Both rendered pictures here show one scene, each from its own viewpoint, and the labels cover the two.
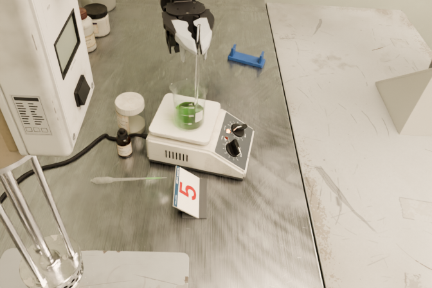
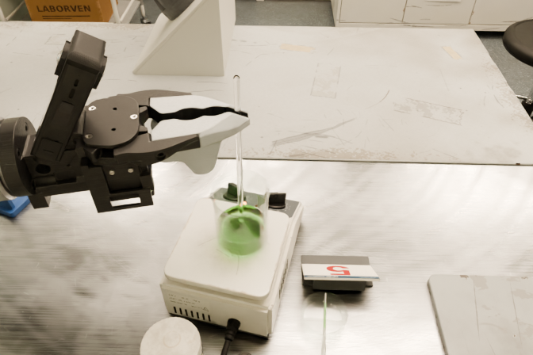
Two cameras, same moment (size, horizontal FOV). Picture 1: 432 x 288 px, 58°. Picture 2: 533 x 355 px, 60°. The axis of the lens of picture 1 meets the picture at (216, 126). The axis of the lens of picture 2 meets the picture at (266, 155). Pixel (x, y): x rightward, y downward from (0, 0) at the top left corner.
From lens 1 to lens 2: 0.62 m
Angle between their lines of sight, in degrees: 59
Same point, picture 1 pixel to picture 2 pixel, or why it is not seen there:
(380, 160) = (262, 97)
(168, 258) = (442, 296)
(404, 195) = (307, 91)
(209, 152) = (292, 223)
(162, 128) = (261, 274)
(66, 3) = not seen: outside the picture
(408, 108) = (214, 47)
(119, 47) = not seen: outside the picture
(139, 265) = (464, 332)
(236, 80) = (82, 208)
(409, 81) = (189, 27)
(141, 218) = (382, 341)
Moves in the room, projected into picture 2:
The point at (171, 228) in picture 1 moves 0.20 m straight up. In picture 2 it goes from (391, 299) to (429, 187)
